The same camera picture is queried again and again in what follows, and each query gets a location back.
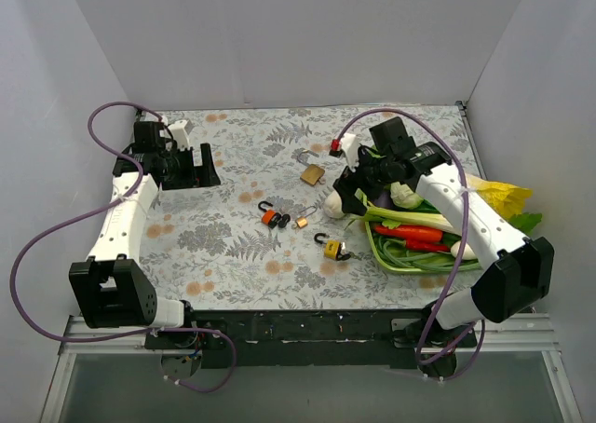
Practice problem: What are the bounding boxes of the floral table mat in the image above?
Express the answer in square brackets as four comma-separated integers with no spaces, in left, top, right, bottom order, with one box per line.
[138,106,478,310]

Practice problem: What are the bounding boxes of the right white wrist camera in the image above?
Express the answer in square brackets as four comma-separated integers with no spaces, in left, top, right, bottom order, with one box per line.
[329,133,360,171]

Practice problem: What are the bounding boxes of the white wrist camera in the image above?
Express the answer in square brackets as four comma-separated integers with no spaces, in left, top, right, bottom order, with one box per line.
[329,133,360,171]
[161,119,194,150]

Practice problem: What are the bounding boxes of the large brass padlock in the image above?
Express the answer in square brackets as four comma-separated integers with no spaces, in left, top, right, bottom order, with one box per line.
[296,150,325,186]

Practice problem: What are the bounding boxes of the white radish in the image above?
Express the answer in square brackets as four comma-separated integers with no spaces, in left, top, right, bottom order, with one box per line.
[450,240,478,261]

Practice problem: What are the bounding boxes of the orange padlock keys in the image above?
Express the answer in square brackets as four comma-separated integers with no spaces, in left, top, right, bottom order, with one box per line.
[276,213,291,228]

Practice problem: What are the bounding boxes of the aluminium frame rail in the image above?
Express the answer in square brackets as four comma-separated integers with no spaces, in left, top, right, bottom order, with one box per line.
[42,310,582,422]

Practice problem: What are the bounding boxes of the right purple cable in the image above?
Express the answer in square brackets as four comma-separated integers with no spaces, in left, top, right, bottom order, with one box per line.
[338,108,486,380]

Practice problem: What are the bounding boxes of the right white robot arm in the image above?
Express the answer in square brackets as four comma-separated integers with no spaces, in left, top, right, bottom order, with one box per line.
[330,112,555,347]

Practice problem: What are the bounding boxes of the purple eggplant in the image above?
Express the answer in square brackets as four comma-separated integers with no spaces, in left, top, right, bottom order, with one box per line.
[372,190,396,210]

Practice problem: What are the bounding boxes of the yellow napa cabbage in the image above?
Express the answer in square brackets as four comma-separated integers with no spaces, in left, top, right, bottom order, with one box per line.
[466,173,533,220]

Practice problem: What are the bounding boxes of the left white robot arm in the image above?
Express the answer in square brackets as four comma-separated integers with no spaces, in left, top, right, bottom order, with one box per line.
[69,119,221,348]

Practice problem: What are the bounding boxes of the black base frame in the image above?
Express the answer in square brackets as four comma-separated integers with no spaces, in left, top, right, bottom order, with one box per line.
[143,308,479,381]

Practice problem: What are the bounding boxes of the yellow padlock keys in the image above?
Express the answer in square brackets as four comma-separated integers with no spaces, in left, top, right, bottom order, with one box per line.
[334,242,362,262]

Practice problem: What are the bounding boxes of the celery stalk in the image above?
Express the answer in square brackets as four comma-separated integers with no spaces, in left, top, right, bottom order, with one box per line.
[350,206,458,234]

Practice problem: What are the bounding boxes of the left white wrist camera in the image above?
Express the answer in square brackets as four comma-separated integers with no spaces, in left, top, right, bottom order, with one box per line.
[161,119,194,150]

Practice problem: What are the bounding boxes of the orange padlock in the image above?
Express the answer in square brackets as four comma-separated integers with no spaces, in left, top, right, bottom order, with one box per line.
[258,200,281,229]

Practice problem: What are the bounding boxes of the yellow padlock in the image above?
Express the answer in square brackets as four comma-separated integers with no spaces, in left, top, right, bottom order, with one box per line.
[314,232,342,261]

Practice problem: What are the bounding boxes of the round green cabbage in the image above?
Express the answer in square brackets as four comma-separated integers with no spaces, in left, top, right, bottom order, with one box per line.
[389,183,424,210]

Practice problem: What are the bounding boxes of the green napa cabbage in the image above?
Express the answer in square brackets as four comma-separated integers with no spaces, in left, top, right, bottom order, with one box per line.
[324,145,384,218]

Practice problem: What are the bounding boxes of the green long beans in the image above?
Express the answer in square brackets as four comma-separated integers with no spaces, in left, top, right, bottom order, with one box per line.
[372,237,455,274]

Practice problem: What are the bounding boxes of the small brass padlock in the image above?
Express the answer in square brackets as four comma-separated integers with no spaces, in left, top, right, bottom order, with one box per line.
[292,206,317,229]

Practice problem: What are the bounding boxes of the green vegetable tray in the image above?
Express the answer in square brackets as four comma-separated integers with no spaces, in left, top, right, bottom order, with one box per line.
[363,171,485,275]

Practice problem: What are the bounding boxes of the red chili pepper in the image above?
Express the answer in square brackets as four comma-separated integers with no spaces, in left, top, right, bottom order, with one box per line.
[373,225,451,252]

